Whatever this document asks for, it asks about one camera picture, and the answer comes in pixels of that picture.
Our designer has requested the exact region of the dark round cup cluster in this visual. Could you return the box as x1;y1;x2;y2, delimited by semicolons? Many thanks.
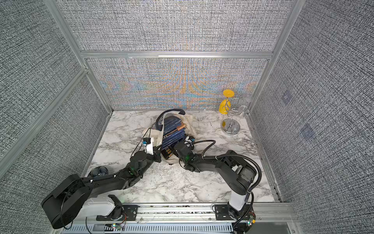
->
88;166;109;177

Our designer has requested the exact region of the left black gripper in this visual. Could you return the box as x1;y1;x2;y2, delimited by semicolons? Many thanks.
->
138;144;163;177

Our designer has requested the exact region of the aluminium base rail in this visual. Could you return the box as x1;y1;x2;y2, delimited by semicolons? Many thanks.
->
58;202;302;234

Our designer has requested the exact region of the yellow wine glass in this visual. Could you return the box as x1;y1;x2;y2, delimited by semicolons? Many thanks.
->
219;89;235;115

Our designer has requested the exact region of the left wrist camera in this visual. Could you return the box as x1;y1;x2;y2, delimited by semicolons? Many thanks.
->
143;137;154;155

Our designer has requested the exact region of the black book gold lettering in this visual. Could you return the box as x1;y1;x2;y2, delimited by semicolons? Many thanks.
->
161;147;174;160

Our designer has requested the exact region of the blue book stack in bag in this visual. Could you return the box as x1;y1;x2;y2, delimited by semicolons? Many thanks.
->
161;116;185;149

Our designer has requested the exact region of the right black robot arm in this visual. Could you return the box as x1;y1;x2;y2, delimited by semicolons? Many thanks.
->
174;142;262;220

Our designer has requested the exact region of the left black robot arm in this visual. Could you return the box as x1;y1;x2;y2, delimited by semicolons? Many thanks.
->
41;148;161;229

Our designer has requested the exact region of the clear wine glass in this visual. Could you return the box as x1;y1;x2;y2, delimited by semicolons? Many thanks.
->
239;95;253;117

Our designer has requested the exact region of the cream canvas tote bag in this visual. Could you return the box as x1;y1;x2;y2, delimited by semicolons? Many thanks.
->
140;109;196;165

